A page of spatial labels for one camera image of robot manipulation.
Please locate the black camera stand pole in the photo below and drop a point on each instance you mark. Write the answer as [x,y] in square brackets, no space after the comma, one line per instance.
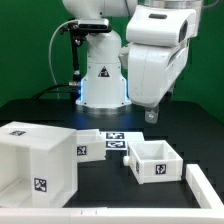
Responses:
[75,44]

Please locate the large white drawer housing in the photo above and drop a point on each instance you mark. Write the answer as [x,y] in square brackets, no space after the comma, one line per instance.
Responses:
[38,166]

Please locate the white L-shaped table fence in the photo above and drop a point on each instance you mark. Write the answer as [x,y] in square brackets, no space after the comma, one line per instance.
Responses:
[211,210]

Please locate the white drawer box with knob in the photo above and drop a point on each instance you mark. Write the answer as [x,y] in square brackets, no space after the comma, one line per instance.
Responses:
[153,161]

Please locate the white marker tag plate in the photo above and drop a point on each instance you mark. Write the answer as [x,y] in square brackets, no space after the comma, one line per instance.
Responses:
[119,140]

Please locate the small white drawer box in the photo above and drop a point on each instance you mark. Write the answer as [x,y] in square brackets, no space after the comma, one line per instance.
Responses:
[91,145]

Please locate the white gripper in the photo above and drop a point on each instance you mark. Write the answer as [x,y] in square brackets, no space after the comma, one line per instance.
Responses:
[151,72]

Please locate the black camera on stand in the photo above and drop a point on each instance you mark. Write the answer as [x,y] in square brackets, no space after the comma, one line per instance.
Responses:
[94,25]

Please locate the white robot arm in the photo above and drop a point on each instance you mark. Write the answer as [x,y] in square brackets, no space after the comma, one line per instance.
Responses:
[160,23]

